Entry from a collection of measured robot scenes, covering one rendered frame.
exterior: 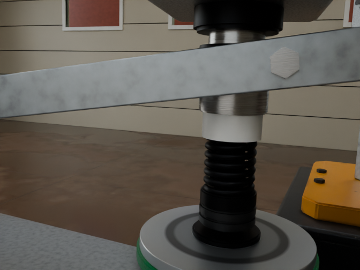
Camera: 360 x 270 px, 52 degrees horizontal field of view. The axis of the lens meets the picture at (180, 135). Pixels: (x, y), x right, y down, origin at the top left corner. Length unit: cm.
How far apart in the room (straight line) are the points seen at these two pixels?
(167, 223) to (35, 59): 795
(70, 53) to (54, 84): 738
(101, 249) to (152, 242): 9
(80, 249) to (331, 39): 38
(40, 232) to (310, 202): 59
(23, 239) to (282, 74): 39
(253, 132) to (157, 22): 655
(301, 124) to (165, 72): 596
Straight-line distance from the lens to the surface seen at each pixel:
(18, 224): 61
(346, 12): 635
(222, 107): 40
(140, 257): 44
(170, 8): 45
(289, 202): 100
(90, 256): 49
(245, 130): 41
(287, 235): 49
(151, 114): 693
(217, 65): 38
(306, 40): 38
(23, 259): 50
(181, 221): 50
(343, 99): 630
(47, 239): 55
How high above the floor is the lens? 104
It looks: 9 degrees down
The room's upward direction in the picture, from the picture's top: 2 degrees clockwise
